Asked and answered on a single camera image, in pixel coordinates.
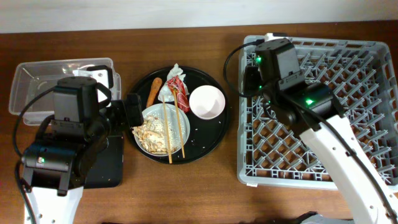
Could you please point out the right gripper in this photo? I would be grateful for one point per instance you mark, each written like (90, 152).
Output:
(252, 87)

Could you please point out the white tissue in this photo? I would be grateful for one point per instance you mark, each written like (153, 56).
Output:
(164, 93)

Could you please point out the grey plate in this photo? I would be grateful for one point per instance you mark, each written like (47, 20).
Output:
(157, 110)

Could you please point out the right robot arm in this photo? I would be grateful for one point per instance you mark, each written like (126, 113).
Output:
(318, 113)

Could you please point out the pink white bowl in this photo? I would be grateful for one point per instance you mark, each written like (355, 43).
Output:
(207, 102)

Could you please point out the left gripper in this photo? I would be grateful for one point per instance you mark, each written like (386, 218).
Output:
(136, 110)

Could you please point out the clear plastic bin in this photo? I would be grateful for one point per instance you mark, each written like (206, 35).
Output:
(32, 78)

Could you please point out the black rectangular tray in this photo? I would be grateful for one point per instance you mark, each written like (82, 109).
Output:
(107, 171)

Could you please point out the orange carrot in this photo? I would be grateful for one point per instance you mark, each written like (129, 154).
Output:
(155, 87)

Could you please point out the wooden chopstick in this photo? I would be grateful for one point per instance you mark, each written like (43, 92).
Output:
(178, 122)
(167, 131)

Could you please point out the red snack wrapper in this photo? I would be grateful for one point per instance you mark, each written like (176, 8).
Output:
(176, 86)

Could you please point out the grey dishwasher rack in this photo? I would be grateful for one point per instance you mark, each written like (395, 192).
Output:
(361, 74)

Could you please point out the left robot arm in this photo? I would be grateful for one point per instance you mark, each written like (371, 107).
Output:
(51, 173)

